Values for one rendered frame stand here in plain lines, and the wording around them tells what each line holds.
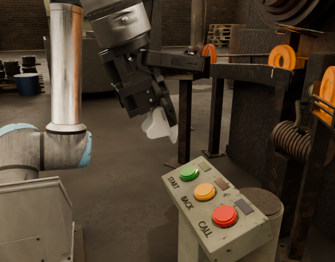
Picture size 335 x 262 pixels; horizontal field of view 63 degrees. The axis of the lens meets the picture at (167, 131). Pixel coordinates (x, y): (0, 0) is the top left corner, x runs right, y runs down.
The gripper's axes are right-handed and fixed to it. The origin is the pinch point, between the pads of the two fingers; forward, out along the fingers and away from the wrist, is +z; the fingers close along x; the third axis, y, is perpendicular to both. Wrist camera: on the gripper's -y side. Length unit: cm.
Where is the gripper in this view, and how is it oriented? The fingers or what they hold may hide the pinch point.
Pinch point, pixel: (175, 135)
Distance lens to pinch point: 54.7
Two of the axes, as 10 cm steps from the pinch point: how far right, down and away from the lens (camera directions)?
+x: 3.4, 3.3, -8.8
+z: 3.2, 8.4, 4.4
